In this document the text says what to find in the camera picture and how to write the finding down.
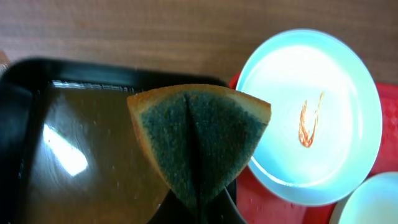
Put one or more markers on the white plate top left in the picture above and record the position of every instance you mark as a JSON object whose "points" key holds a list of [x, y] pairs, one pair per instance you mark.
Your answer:
{"points": [[326, 125]]}

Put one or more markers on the white plate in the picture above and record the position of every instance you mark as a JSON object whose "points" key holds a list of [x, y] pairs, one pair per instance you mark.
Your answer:
{"points": [[326, 125], [374, 201]]}

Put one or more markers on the green yellow sponge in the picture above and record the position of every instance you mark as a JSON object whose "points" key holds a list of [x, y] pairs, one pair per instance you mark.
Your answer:
{"points": [[198, 137]]}

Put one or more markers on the white plate bottom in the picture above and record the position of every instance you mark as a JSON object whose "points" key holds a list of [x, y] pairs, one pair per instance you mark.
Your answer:
{"points": [[374, 201]]}

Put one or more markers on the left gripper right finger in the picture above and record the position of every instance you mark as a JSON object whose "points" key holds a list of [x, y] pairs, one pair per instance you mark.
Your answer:
{"points": [[222, 210]]}

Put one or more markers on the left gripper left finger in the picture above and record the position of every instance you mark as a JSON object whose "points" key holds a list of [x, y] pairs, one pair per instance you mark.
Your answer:
{"points": [[172, 211]]}

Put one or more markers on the black water tray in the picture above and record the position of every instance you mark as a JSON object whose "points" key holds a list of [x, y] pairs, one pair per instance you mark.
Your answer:
{"points": [[68, 149]]}

